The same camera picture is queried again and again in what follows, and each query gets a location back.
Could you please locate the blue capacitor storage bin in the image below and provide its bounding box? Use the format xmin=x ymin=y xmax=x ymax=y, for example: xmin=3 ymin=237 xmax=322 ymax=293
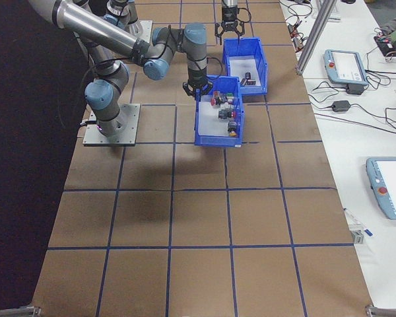
xmin=222 ymin=36 xmax=270 ymax=96

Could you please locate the white side desk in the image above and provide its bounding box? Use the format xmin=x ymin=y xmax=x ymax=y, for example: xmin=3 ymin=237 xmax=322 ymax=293
xmin=279 ymin=0 xmax=396 ymax=308

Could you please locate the black power adapter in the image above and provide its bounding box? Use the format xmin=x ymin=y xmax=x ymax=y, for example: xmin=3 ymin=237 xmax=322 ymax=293
xmin=345 ymin=84 xmax=366 ymax=96
xmin=331 ymin=100 xmax=352 ymax=112

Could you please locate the aluminium profile rail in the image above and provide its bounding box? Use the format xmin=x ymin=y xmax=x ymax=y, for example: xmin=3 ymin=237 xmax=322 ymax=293
xmin=0 ymin=305 xmax=42 ymax=317
xmin=365 ymin=305 xmax=396 ymax=317

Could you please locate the small white box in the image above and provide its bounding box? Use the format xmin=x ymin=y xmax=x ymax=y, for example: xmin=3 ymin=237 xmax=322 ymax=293
xmin=349 ymin=227 xmax=366 ymax=246

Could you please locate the grey blue teach pendant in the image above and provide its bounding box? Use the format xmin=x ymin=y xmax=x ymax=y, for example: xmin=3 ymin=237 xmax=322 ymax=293
xmin=323 ymin=49 xmax=370 ymax=85
xmin=365 ymin=157 xmax=396 ymax=221

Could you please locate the black frame cover cloth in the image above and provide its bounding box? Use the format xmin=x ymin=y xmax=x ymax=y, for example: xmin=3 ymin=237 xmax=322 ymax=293
xmin=0 ymin=0 xmax=98 ymax=311

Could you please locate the white square base plate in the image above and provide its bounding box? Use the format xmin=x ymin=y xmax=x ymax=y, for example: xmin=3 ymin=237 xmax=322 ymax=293
xmin=125 ymin=20 xmax=153 ymax=44
xmin=82 ymin=103 xmax=142 ymax=147

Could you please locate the circuit board with red parts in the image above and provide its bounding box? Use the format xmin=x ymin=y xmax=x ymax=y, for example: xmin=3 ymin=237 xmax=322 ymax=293
xmin=373 ymin=34 xmax=395 ymax=53

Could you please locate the aluminium profile post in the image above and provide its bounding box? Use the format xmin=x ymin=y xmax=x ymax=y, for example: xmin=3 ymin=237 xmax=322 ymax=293
xmin=295 ymin=0 xmax=338 ymax=75

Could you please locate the white pen blue cap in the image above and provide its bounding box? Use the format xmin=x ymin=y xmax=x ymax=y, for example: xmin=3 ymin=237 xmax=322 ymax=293
xmin=344 ymin=207 xmax=374 ymax=237

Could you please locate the blue push-button storage bin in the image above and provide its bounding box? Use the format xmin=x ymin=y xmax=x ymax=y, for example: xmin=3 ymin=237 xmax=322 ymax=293
xmin=193 ymin=75 xmax=246 ymax=148

